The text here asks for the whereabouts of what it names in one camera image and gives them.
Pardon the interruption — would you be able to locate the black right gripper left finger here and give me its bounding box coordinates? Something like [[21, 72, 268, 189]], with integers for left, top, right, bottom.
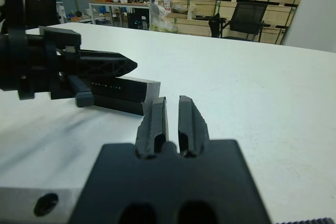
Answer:
[[135, 97, 169, 159]]

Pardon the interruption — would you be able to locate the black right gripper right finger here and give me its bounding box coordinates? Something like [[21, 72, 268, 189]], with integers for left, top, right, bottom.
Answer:
[[177, 94, 211, 157]]

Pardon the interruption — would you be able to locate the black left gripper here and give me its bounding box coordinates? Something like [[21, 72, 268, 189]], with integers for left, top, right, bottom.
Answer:
[[0, 26, 139, 109]]

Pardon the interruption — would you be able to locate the black box lid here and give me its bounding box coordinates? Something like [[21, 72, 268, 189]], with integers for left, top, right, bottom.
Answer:
[[90, 76, 161, 103]]

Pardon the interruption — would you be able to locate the black box base white insert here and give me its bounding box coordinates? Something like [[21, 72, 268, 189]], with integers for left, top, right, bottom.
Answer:
[[91, 94, 153, 116]]

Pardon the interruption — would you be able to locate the white-framed wooden desk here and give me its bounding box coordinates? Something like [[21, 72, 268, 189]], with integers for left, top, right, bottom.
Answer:
[[88, 1, 151, 29]]

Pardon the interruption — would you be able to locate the dark flat panel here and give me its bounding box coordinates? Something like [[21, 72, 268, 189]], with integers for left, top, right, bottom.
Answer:
[[25, 0, 59, 29]]

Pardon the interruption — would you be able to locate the black mesh office chair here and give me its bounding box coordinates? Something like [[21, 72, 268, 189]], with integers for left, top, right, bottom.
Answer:
[[222, 0, 271, 43]]

